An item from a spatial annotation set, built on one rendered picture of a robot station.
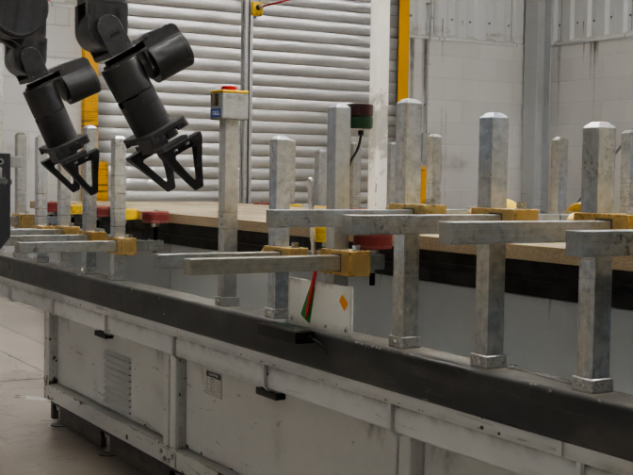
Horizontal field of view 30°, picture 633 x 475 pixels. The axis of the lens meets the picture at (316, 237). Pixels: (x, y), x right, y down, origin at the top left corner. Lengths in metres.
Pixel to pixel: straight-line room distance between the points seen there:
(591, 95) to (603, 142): 10.47
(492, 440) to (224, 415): 1.54
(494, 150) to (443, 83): 10.16
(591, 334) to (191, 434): 2.08
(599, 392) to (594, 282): 0.17
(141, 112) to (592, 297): 0.72
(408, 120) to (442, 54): 9.97
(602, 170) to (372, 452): 1.20
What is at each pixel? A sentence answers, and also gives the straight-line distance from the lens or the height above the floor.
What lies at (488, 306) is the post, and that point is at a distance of 2.00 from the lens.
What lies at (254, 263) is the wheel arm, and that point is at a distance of 2.28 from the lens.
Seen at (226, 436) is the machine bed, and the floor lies 0.26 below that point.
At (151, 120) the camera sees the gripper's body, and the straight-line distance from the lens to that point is 1.68.
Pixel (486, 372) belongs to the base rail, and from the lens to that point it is 1.99.
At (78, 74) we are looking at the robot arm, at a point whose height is 1.19.
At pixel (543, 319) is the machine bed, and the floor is 0.76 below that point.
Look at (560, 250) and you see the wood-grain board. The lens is 2.10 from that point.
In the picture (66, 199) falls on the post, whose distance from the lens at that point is 4.01.
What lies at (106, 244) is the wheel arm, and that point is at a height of 0.81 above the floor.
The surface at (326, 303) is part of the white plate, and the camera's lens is 2.42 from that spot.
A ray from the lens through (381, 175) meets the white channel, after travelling 4.05.
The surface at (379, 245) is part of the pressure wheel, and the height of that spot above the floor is 0.88.
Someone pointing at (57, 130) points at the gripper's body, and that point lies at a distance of 2.10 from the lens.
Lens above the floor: 1.02
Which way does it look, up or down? 3 degrees down
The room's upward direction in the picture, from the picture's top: 1 degrees clockwise
